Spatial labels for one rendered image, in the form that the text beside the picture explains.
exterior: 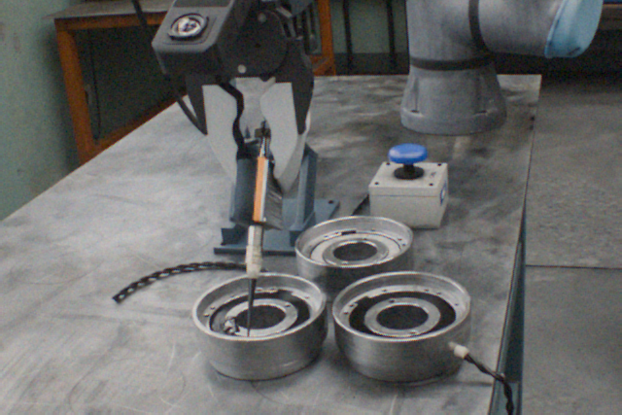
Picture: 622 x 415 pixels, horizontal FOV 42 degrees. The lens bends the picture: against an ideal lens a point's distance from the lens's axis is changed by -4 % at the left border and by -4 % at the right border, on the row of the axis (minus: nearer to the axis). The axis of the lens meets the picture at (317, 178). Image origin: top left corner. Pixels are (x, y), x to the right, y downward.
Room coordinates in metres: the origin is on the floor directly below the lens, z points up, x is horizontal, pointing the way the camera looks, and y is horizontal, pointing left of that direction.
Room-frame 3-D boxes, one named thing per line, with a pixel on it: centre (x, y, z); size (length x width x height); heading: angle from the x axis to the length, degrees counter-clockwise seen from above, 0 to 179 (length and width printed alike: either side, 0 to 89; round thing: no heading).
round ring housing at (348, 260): (0.67, -0.03, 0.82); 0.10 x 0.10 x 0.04
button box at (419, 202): (0.81, -0.10, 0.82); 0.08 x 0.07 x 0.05; 162
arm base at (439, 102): (1.12, -0.20, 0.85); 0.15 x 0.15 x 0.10
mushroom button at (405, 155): (0.80, -0.10, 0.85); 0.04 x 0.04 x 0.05
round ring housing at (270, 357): (0.57, 0.05, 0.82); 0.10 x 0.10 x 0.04
